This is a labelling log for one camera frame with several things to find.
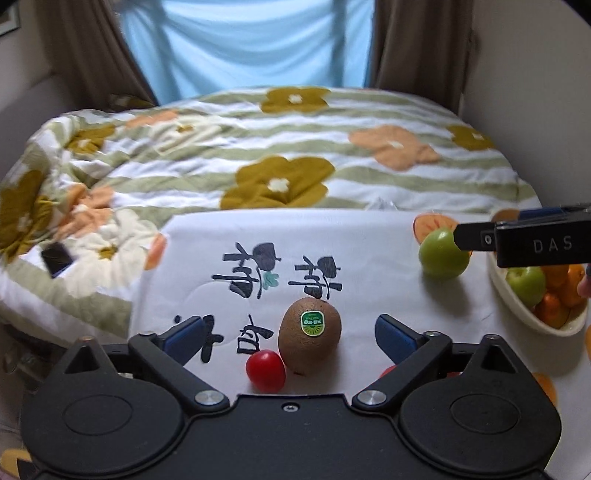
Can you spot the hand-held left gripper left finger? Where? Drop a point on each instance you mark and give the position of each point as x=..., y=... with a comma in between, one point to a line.
x=184, y=339

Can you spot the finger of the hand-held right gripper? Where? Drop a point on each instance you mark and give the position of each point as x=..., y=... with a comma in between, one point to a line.
x=475, y=237
x=545, y=212

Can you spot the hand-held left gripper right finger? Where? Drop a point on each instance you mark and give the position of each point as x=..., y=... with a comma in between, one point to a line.
x=392, y=339

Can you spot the large orange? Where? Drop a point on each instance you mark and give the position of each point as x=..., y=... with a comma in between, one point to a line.
x=555, y=276
x=575, y=286

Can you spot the green apple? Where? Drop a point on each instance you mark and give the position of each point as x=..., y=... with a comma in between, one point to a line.
x=526, y=286
x=441, y=258

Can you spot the small tangerine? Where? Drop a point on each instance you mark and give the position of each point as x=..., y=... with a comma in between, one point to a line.
x=551, y=309

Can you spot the cream bowl with duck print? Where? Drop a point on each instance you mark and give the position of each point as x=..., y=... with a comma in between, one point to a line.
x=521, y=314

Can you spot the brown kiwi with green sticker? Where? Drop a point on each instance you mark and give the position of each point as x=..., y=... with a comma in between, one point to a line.
x=309, y=339

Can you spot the red cherry tomato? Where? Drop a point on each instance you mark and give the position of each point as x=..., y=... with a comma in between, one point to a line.
x=265, y=376

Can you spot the person's right hand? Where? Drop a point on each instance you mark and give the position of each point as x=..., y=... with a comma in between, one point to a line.
x=588, y=284

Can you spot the white printed tablecloth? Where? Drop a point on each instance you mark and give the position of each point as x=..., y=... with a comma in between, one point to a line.
x=369, y=286

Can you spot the black smartphone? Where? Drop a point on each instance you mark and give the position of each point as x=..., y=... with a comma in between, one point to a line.
x=57, y=261

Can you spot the floral striped quilt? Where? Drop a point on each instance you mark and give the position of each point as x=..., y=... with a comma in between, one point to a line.
x=277, y=152

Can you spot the floral pillow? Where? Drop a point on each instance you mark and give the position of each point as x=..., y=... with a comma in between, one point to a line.
x=131, y=100

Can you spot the grey padded headboard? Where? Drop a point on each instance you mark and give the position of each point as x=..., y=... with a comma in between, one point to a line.
x=27, y=106

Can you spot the light blue window cloth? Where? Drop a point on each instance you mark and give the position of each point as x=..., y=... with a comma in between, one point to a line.
x=249, y=46

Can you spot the brown left-hung curtain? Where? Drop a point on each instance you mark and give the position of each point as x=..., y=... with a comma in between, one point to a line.
x=97, y=50

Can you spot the framed wall picture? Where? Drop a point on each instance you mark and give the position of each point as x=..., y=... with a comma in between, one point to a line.
x=8, y=18

